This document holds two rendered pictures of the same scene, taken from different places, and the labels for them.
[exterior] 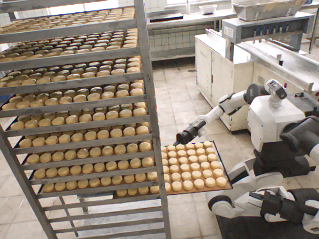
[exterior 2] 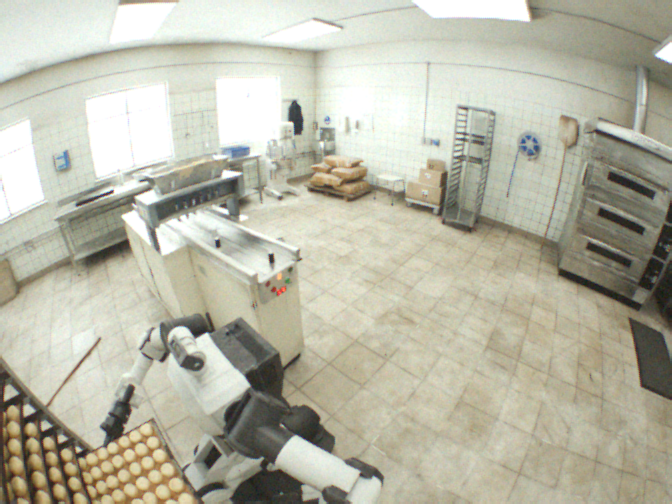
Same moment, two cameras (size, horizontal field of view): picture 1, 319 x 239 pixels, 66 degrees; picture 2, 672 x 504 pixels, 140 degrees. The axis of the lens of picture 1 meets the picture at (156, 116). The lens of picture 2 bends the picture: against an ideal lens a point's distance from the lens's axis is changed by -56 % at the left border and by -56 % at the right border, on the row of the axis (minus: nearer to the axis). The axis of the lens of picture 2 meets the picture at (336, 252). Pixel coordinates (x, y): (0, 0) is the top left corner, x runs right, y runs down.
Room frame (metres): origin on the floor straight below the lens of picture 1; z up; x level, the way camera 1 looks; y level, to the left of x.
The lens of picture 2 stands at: (0.52, -0.54, 1.59)
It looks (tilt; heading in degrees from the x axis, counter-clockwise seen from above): 30 degrees down; 311
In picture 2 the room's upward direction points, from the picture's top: 1 degrees clockwise
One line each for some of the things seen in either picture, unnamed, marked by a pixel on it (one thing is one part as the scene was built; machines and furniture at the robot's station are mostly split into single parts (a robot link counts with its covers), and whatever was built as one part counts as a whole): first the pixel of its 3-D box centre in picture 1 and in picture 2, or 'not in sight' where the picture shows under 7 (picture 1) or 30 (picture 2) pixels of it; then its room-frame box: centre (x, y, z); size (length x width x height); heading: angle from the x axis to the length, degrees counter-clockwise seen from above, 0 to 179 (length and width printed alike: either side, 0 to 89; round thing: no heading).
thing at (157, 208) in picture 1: (106, 212); not in sight; (0.86, 0.32, 0.60); 0.64 x 0.03 x 0.03; 89
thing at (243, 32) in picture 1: (264, 36); (192, 207); (2.35, -1.11, 1.01); 0.72 x 0.33 x 0.34; 95
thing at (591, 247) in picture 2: not in sight; (624, 215); (-0.87, -4.47, 1.00); 1.56 x 1.20 x 2.01; 0
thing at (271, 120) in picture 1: (282, 125); (228, 384); (1.04, -0.65, 0.88); 0.34 x 0.30 x 0.36; 179
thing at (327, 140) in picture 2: not in sight; (325, 140); (4.73, -4.94, 0.93); 0.99 x 0.38 x 1.09; 0
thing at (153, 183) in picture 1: (98, 188); not in sight; (0.86, 0.32, 0.78); 0.64 x 0.03 x 0.03; 89
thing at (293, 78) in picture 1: (243, 49); (173, 228); (2.45, -0.96, 0.87); 2.01 x 0.03 x 0.07; 5
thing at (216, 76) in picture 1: (238, 77); (184, 258); (2.83, -1.07, 0.42); 1.28 x 0.72 x 0.84; 5
